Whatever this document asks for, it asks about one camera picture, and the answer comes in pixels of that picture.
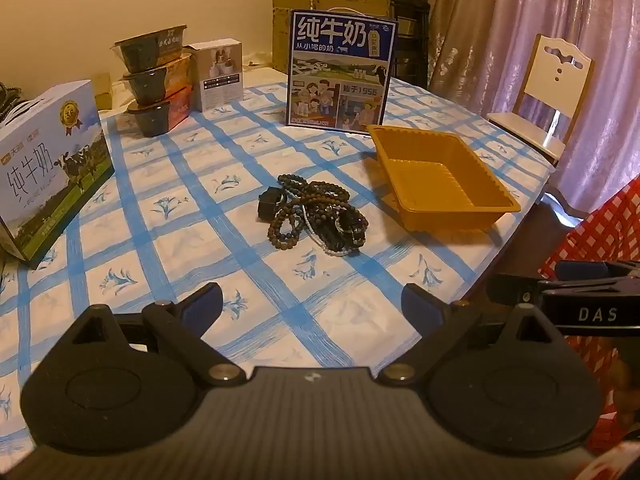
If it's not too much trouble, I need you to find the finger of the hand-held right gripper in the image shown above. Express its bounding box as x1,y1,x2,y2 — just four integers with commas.
554,260,640,283
486,272,550,307

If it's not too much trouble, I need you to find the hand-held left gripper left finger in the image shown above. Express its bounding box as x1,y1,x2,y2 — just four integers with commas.
60,282,247,387

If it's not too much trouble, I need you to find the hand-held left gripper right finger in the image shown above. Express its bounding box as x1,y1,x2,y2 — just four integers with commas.
377,282,566,387

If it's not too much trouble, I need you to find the black wristwatch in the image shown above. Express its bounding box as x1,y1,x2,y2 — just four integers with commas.
320,209,367,252

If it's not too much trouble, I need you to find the clear bead bracelet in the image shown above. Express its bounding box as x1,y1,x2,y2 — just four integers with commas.
300,205,352,258

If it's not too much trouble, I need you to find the yellow plastic tray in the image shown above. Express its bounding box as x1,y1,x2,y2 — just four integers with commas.
366,124,522,233

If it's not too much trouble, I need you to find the black smartwatch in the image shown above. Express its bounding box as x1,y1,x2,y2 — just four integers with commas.
256,186,287,222

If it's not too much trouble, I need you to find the brown wooden bead necklace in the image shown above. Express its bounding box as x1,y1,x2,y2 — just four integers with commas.
267,174,370,257

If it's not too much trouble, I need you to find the wooden table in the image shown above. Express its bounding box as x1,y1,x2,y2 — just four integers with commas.
465,187,588,311

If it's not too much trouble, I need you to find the red checked cloth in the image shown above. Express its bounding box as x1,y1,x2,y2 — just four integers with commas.
542,175,640,480

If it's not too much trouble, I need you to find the red-label instant noodle bowl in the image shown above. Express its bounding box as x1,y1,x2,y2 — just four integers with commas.
127,86,193,137

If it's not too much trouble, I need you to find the white wooden chair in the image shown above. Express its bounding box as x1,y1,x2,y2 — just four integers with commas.
486,34,596,166

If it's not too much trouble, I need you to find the pale blue milk box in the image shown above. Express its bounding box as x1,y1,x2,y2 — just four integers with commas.
0,80,116,268

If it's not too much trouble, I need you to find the yellow-label instant noodle bowl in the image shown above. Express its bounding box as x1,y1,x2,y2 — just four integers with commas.
122,55,193,103

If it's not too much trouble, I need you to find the small white product box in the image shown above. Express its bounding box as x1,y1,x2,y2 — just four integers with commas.
182,37,244,112

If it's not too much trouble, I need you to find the small brown carton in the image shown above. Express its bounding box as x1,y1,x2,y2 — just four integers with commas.
92,72,113,111

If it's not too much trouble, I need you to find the blue milk carton box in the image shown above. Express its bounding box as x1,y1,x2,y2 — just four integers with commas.
285,9,398,133

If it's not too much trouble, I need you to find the black instant noodle bowl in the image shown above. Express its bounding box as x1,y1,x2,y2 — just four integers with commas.
111,24,188,73

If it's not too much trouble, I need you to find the pink patterned curtain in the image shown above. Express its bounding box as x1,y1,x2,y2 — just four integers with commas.
427,0,640,216

